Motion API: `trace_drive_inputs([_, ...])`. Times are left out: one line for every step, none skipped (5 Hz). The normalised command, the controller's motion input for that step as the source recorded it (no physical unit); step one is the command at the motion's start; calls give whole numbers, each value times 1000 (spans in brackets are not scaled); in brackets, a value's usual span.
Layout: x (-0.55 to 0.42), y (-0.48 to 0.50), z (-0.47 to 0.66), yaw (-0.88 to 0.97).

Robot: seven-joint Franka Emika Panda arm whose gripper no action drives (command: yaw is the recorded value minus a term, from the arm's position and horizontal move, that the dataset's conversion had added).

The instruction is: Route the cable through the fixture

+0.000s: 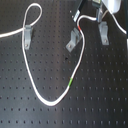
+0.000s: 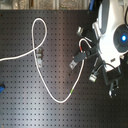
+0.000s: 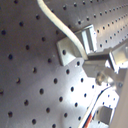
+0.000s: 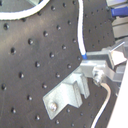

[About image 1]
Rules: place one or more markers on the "middle grey cable clip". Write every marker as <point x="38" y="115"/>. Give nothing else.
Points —
<point x="75" y="39"/>

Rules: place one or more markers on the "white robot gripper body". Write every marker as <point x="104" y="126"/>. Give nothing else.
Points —
<point x="113" y="6"/>

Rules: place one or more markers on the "left grey cable clip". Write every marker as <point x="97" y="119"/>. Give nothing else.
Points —
<point x="27" y="36"/>

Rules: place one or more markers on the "right grey cable clip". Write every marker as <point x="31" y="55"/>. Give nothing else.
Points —
<point x="103" y="29"/>

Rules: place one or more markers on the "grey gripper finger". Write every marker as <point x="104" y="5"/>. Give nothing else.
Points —
<point x="99" y="14"/>

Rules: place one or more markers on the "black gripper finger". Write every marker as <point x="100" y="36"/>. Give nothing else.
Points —
<point x="77" y="8"/>

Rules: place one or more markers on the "grey cable clip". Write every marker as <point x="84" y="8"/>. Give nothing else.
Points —
<point x="75" y="39"/>
<point x="27" y="36"/>
<point x="103" y="29"/>

